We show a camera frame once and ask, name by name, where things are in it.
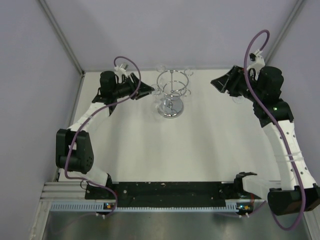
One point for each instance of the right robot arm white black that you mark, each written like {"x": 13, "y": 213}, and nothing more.
{"x": 283, "y": 196}

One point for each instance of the light blue slotted cable duct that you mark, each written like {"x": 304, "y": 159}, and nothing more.
{"x": 104, "y": 207}

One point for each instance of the aluminium frame post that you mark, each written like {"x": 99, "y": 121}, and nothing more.
{"x": 60, "y": 35}
{"x": 280, "y": 17}

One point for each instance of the left aluminium frame post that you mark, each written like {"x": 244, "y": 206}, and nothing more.
{"x": 60, "y": 35}

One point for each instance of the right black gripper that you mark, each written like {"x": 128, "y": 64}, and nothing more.
{"x": 230, "y": 80}

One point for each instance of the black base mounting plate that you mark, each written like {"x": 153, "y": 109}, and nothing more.
{"x": 177, "y": 194}

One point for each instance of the chrome wine glass rack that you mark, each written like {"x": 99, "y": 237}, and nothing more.
{"x": 173, "y": 86}

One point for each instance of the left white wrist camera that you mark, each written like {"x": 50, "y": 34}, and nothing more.
{"x": 122, "y": 69}

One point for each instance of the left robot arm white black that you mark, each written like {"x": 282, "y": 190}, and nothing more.
{"x": 73, "y": 149}

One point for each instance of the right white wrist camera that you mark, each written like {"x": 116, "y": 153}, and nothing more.
{"x": 257, "y": 61}

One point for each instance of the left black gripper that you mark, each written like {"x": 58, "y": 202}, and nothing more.
{"x": 133, "y": 84}

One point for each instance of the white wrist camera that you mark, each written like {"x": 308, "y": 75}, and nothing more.
{"x": 257, "y": 61}
{"x": 122, "y": 69}

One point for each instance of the clear wine glass taken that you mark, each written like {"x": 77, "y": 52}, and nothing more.
{"x": 238, "y": 100}

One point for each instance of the right aluminium frame post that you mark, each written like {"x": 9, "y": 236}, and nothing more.
{"x": 280, "y": 17}

